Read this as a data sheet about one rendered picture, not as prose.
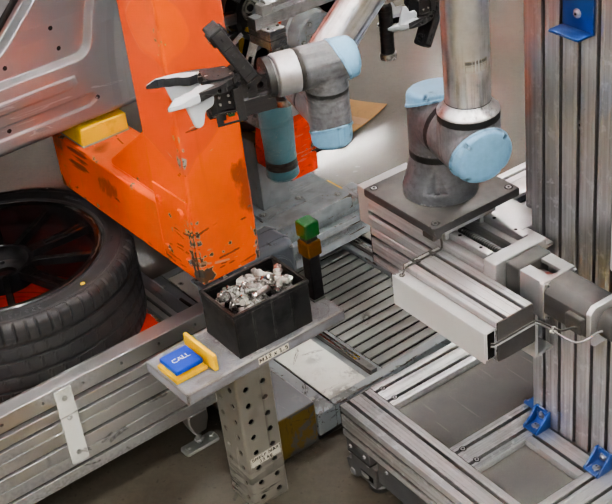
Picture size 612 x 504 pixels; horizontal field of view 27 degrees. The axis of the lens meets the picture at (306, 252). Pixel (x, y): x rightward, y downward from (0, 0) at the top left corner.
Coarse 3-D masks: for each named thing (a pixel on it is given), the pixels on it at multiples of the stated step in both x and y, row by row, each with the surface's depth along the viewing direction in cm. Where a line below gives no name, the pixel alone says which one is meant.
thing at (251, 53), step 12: (228, 0) 328; (240, 0) 325; (228, 12) 326; (240, 12) 332; (228, 24) 326; (240, 24) 333; (240, 36) 330; (252, 48) 334; (264, 48) 361; (252, 60) 335
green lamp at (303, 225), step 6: (306, 216) 279; (300, 222) 277; (306, 222) 277; (312, 222) 276; (300, 228) 277; (306, 228) 276; (312, 228) 277; (318, 228) 278; (300, 234) 278; (306, 234) 276; (312, 234) 277; (318, 234) 279; (306, 240) 277
